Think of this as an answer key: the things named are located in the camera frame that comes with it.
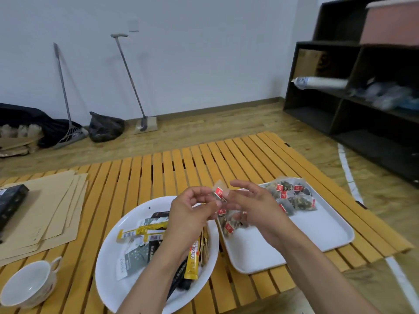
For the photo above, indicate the white floor tape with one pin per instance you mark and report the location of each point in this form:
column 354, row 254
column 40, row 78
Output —
column 348, row 173

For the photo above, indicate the bunch of tan rubber bands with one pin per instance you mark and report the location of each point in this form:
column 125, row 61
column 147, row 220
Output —
column 205, row 245

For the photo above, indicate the pink storage bin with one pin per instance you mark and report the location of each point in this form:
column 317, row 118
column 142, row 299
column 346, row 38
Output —
column 389, row 26

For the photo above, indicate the person's left forearm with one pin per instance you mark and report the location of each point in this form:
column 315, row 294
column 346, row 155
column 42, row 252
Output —
column 150, row 284

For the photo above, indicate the white green sachets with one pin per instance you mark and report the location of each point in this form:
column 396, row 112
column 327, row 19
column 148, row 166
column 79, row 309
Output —
column 134, row 258

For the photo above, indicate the black shelf unit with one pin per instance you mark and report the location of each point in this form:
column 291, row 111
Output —
column 370, row 147

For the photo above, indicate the stack of brown envelopes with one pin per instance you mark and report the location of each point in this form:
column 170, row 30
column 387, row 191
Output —
column 46, row 212

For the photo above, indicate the white round bowl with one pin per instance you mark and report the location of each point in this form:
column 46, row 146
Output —
column 111, row 291

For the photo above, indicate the person's right forearm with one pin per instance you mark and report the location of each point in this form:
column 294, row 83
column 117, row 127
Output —
column 324, row 277

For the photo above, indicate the black cardboard box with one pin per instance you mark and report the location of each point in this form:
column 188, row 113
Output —
column 11, row 201

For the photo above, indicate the sleeve of white paper cups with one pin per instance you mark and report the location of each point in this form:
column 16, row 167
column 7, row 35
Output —
column 324, row 83

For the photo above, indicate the large black bag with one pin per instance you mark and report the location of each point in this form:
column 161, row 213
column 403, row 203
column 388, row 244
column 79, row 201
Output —
column 55, row 129

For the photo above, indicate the white plastic tray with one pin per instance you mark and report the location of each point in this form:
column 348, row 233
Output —
column 320, row 232

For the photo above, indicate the brown cardboard box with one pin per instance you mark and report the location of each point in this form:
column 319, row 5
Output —
column 309, row 63

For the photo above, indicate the white wall plate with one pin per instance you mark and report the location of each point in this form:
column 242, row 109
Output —
column 133, row 26

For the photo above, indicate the white teacup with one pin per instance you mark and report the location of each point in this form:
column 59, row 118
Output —
column 26, row 284

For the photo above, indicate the person's right hand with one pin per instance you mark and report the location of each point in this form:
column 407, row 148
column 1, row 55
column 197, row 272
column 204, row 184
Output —
column 265, row 215

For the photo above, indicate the person's left hand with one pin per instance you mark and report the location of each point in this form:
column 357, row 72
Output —
column 183, row 222

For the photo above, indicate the pile of black coffee sticks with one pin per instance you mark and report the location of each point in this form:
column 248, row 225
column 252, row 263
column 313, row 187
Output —
column 178, row 277

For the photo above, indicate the small black garbage bag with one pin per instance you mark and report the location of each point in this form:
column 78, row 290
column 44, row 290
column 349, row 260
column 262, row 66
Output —
column 106, row 129

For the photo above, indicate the row of tea bags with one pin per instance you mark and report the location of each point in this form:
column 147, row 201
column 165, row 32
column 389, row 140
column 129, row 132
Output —
column 294, row 192

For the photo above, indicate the red tag tea bag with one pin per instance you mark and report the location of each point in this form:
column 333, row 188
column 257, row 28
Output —
column 218, row 192

